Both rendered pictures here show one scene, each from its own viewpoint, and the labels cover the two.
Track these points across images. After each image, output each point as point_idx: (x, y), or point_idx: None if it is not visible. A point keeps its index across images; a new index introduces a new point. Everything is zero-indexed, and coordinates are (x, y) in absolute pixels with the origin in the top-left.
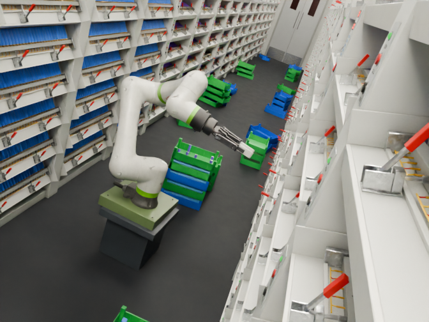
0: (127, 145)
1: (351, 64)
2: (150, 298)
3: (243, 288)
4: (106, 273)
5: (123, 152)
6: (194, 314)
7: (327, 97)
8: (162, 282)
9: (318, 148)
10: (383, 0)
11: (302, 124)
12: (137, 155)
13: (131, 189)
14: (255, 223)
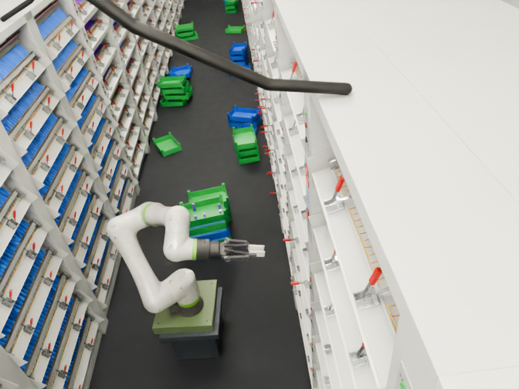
0: (149, 284)
1: (323, 217)
2: (243, 377)
3: (320, 381)
4: (197, 378)
5: (150, 292)
6: (284, 368)
7: (315, 245)
8: (244, 353)
9: (334, 312)
10: (332, 208)
11: (290, 183)
12: (162, 282)
13: (174, 306)
14: (292, 267)
